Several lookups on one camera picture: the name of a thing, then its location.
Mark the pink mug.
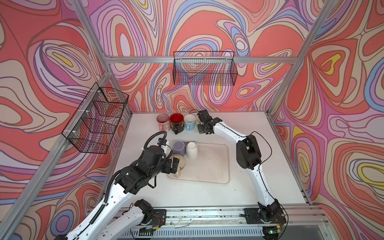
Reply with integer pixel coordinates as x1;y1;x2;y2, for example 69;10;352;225
157;114;171;132

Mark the beige plastic tray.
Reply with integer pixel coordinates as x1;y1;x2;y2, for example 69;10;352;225
168;142;230;185

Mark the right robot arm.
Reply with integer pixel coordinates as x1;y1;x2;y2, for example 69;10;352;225
197;110;287;224

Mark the black wire basket left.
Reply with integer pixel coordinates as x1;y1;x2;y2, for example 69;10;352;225
62;83;129;154

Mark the purple mug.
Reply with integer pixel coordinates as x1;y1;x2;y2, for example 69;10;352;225
173;141;186;156

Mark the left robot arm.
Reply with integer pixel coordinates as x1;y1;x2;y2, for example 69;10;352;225
56;131;178;240

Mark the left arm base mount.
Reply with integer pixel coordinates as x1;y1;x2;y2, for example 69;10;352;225
140;209;167;227

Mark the white mug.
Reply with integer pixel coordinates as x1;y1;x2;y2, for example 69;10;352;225
186;142;199;159

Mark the green mug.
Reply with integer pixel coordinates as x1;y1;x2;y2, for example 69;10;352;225
196;116;201;127

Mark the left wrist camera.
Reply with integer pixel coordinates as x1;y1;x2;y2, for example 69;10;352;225
158;138;171;154

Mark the black wire basket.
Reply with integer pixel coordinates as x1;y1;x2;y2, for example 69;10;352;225
62;83;129;154
173;50;238;86

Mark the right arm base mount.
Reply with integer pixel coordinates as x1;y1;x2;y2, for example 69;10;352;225
240;208;287;225

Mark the light blue mug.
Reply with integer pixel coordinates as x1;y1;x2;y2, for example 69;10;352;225
184;114;196;131

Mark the beige ceramic teapot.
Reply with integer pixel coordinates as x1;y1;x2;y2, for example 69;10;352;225
171;154;186;178

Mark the black skull mug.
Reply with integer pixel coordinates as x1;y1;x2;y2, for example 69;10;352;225
169;113;185;135

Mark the aluminium front rail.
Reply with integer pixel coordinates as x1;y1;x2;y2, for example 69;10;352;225
149;205;329;228

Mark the black wire basket back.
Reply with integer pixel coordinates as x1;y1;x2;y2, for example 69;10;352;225
173;50;238;86

